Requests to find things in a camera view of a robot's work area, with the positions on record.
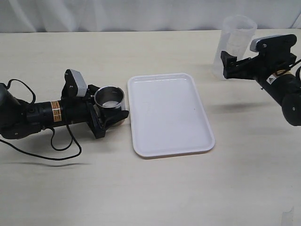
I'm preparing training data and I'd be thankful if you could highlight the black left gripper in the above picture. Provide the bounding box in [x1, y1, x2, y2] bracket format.
[61, 69, 129, 139]

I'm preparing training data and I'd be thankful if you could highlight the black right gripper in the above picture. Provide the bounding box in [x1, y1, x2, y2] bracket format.
[221, 34, 297, 81]

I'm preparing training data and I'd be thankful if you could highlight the stainless steel cup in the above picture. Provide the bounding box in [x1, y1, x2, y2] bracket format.
[94, 86, 126, 123]

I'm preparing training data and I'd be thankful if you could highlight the clear plastic measuring beaker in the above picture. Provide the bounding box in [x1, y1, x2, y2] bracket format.
[212, 15, 257, 81]

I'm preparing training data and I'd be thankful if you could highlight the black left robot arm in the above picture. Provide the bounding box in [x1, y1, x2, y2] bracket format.
[0, 69, 129, 139]

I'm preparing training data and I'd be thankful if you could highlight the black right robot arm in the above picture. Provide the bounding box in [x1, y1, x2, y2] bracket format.
[220, 34, 301, 126]

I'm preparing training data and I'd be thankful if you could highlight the white plastic tray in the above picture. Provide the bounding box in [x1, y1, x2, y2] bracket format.
[127, 73, 215, 158]

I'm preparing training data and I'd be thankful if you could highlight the white backdrop curtain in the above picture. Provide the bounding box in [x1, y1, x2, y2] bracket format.
[0, 0, 301, 33]

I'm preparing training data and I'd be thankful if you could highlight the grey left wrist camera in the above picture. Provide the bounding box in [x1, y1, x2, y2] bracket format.
[70, 69, 87, 97]

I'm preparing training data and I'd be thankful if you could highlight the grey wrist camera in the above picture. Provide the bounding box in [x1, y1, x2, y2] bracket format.
[70, 69, 87, 97]
[249, 35, 282, 52]

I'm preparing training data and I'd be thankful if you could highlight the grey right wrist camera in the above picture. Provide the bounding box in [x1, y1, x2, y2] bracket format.
[249, 35, 282, 52]

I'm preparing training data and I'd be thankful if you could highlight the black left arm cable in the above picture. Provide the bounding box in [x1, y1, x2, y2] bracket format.
[0, 79, 82, 161]

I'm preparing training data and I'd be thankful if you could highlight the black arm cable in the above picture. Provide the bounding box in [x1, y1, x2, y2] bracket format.
[277, 58, 301, 82]
[0, 79, 82, 161]

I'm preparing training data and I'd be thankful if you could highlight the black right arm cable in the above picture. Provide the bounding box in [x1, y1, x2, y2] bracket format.
[277, 58, 301, 82]

